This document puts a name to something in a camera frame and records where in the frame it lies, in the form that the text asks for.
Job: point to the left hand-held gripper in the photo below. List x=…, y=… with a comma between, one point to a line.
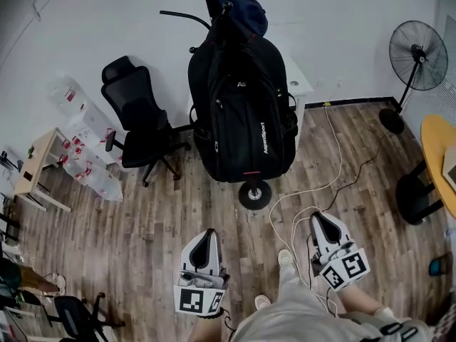
x=210, y=262

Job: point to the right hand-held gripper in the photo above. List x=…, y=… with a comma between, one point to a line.
x=345, y=265

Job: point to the black metal coat rack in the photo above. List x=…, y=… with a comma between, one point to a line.
x=254, y=194

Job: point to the black backpack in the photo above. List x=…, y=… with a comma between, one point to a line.
x=242, y=119

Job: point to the person's left forearm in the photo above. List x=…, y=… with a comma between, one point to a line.
x=206, y=330

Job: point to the person's right forearm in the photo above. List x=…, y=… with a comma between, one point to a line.
x=360, y=299

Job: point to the person's beige shoe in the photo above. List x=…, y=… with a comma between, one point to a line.
x=262, y=302
x=285, y=258

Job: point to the person's grey trousers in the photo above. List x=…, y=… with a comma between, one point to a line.
x=299, y=315

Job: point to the blue black device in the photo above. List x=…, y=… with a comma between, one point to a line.
x=440, y=265

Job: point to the black stool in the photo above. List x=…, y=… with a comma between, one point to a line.
x=411, y=198

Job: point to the clear plastic bag red print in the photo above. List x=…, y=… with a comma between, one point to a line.
x=96, y=182
x=67, y=91

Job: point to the black swivel chair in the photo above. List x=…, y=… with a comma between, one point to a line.
x=76, y=319

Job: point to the yellow round table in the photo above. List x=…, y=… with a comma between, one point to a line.
x=436, y=144

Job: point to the pair of beige slippers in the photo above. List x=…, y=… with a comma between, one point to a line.
x=57, y=283

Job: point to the black mesh office chair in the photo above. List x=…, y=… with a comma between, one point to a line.
x=139, y=119

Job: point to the brown paper bag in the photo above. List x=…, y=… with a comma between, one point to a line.
x=37, y=280

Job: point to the white cardboard box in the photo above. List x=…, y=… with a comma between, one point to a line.
x=94, y=127

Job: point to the small light wooden table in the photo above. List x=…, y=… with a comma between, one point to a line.
x=39, y=155

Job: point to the black standing fan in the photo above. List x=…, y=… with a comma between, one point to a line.
x=418, y=53

